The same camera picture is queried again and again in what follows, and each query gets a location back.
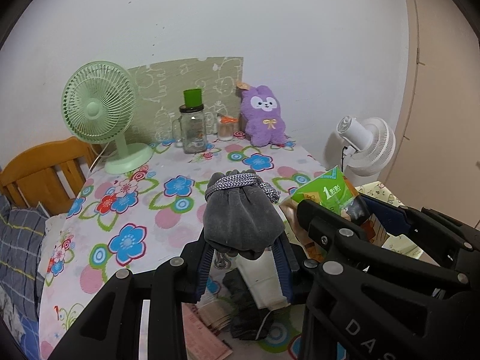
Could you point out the pink paper packet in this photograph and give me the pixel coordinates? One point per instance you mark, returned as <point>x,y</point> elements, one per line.
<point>200,342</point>

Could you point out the purple plush bunny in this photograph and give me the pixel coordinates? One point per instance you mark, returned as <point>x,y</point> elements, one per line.
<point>261,113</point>

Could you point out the white folded towel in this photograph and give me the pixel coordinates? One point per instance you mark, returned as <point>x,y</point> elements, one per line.
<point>261,278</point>

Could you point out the green desk fan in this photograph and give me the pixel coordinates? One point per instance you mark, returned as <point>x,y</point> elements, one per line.
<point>98,104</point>

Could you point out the green tissue pack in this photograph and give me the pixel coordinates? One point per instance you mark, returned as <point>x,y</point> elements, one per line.
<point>331,189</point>

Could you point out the floral tablecloth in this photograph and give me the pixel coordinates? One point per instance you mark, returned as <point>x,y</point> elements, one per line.
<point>140,219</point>

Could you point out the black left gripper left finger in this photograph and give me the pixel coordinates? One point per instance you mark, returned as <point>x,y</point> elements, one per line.
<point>204,256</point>

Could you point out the cotton swab jar orange lid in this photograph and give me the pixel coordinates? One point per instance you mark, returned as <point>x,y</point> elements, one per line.
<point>225,127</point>

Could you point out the white crumpled cloth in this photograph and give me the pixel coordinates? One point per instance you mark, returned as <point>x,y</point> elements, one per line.
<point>11,316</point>

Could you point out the beige door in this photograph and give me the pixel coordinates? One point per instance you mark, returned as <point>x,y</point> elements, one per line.
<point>436,162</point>

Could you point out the white and beige cloth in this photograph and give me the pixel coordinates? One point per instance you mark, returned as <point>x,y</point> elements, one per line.
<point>217,314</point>

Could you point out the yellow cartoon fabric bin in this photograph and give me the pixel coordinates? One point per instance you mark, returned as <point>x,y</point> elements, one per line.
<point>386,207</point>

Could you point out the white floor fan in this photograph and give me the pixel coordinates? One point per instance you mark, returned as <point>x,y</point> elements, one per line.
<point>368,145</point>

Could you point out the glass mason jar mug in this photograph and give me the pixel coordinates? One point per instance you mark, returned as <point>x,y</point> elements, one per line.
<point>189,130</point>

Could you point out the grey plaid pillow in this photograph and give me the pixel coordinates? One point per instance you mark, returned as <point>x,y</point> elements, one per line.
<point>22,232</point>

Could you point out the wooden bed headboard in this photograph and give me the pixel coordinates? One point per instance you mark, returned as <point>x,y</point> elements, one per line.
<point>31,177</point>

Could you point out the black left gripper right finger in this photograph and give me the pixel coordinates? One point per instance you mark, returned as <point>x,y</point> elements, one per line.
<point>286,265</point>

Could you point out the grey velvet drawstring pouch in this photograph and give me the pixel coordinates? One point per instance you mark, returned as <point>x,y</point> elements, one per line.
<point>240,215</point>

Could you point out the green patterned wall board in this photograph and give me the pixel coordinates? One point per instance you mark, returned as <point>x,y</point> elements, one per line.
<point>160,87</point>

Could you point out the green cup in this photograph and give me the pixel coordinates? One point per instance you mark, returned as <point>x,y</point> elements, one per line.
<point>193,97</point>

